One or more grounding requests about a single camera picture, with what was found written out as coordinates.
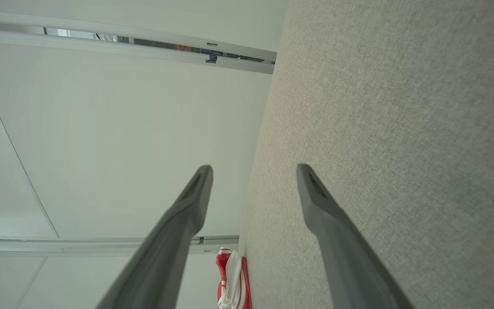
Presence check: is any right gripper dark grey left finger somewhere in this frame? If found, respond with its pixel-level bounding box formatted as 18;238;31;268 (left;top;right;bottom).
95;165;214;309

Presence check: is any red white numbered jersey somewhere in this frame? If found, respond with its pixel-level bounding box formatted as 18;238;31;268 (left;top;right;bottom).
216;247;253;309

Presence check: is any pale partition frame rail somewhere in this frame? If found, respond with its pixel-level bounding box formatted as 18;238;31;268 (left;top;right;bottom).
0;235;240;257
0;9;277;74

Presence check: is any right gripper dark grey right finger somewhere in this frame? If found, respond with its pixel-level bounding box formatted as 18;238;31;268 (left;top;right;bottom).
296;163;415;309

